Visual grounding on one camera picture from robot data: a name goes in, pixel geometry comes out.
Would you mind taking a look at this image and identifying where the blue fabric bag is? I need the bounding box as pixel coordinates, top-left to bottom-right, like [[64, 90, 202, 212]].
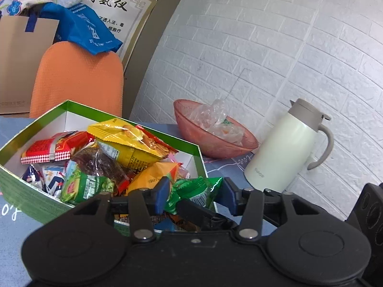
[[39, 3, 122, 55]]

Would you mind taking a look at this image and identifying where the right orange chair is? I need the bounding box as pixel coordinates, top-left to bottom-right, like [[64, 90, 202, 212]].
[[29, 42, 123, 118]]

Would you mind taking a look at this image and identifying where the clear red dates packet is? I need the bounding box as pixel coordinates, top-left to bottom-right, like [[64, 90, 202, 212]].
[[71, 143, 129, 196]]

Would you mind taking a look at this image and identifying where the white blue snack packet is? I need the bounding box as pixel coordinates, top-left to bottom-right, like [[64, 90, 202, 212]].
[[21, 162, 66, 198]]

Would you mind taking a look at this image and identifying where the clear plastic bag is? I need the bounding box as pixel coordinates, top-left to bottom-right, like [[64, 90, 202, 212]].
[[188, 99, 245, 146]]

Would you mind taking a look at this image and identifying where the brown paper bag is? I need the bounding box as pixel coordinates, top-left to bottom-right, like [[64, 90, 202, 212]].
[[0, 15, 59, 115]]

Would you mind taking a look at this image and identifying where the blue tablecloth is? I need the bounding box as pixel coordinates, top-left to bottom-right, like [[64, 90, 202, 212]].
[[1, 116, 253, 286]]

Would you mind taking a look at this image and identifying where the yellow green chips packet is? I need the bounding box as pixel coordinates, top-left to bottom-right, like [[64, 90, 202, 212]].
[[87, 118, 178, 173]]

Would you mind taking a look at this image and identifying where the green pea snack packet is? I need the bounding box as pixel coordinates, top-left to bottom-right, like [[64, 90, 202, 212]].
[[60, 161, 115, 205]]

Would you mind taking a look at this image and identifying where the orange snack packet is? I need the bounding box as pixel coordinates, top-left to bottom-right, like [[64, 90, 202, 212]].
[[127, 161, 178, 193]]

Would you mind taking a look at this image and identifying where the red spicy bean packet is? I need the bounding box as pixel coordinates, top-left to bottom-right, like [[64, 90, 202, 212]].
[[20, 131, 95, 165]]

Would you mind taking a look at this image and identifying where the green cardboard box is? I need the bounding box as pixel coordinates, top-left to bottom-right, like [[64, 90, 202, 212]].
[[1, 100, 206, 224]]

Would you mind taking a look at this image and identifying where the small green candy packet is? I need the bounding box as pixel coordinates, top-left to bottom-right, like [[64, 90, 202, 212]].
[[164, 177, 223, 215]]

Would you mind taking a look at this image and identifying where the cream thermos jug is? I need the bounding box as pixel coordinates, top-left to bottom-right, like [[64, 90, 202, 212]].
[[244, 99, 334, 193]]

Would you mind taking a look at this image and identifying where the pink plastic bowl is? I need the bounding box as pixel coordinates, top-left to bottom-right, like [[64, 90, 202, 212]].
[[173, 99, 259, 159]]

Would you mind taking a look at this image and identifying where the framed calligraphy poster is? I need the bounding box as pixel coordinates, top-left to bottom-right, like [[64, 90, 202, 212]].
[[82, 0, 156, 67]]

